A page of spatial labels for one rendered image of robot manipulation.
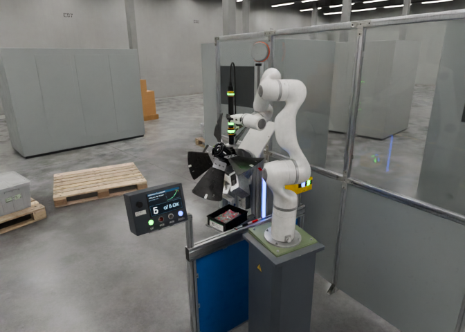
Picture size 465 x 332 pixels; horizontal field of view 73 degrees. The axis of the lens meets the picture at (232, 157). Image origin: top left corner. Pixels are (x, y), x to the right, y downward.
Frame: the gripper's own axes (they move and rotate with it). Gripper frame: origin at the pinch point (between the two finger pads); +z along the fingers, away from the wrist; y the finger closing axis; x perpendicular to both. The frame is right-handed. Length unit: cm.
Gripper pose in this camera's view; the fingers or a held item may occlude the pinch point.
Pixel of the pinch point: (231, 116)
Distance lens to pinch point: 212.0
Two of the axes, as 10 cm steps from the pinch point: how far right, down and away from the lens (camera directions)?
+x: -0.1, -9.5, -3.1
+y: 8.2, -1.8, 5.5
